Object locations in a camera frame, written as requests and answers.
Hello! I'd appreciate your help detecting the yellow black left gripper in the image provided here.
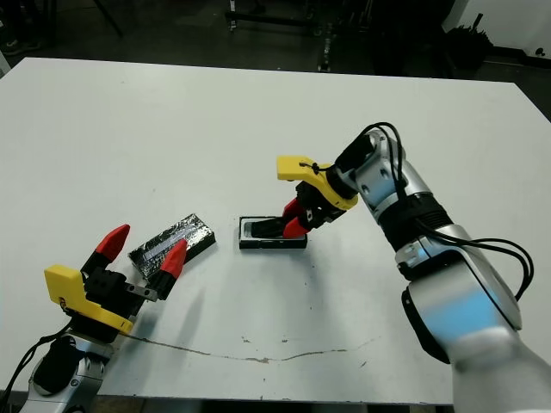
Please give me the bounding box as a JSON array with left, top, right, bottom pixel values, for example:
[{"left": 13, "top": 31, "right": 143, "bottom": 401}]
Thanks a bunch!
[{"left": 44, "top": 223, "right": 189, "bottom": 343}]

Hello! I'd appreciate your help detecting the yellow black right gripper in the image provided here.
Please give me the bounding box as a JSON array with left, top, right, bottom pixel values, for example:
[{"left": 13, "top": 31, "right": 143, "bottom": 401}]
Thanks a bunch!
[{"left": 276, "top": 155, "right": 359, "bottom": 240}]

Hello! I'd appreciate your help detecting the black phone-like camera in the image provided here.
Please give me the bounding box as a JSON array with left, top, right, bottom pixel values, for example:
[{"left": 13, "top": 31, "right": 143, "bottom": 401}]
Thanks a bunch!
[{"left": 249, "top": 217, "right": 288, "bottom": 240}]

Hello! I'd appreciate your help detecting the shiny black box lid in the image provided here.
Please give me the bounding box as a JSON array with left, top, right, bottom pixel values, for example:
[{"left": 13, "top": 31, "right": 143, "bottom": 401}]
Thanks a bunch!
[{"left": 128, "top": 212, "right": 216, "bottom": 280}]

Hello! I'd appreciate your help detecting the black box with white insert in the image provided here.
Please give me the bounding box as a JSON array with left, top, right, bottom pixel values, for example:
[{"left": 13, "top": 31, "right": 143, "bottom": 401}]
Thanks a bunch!
[{"left": 238, "top": 214, "right": 309, "bottom": 251}]

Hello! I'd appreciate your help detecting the black slanted stand leg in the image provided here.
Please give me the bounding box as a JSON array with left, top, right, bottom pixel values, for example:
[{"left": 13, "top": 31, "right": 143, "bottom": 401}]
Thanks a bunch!
[{"left": 92, "top": 0, "right": 124, "bottom": 38}]

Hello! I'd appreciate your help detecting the seated person with grey shoes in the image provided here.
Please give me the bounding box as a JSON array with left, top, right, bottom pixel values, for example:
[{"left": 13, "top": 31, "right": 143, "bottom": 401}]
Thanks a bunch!
[{"left": 0, "top": 0, "right": 44, "bottom": 55}]

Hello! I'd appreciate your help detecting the black bushy plant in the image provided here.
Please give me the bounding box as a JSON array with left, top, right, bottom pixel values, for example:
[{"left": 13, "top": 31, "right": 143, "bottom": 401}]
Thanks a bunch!
[{"left": 443, "top": 13, "right": 492, "bottom": 72}]

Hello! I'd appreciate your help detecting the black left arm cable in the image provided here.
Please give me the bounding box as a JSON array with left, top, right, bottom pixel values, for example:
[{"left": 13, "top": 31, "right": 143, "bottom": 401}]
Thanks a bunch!
[{"left": 0, "top": 329, "right": 72, "bottom": 399}]

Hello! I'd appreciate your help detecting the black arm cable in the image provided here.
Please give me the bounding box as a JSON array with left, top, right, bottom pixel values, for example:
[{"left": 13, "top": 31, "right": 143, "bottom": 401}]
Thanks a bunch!
[
  {"left": 0, "top": 329, "right": 72, "bottom": 399},
  {"left": 361, "top": 122, "right": 536, "bottom": 302}
]

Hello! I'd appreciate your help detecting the metal post on casters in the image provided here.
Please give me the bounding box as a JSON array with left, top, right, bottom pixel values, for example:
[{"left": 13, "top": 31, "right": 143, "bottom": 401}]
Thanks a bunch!
[{"left": 317, "top": 29, "right": 335, "bottom": 72}]

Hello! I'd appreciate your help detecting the black wheeled cart frame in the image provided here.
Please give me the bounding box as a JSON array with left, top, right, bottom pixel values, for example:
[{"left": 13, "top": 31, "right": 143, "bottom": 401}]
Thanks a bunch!
[{"left": 226, "top": 0, "right": 328, "bottom": 38}]

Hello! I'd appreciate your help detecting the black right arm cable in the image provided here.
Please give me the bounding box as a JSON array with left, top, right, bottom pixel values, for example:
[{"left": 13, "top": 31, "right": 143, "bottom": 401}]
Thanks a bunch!
[{"left": 361, "top": 122, "right": 536, "bottom": 302}]

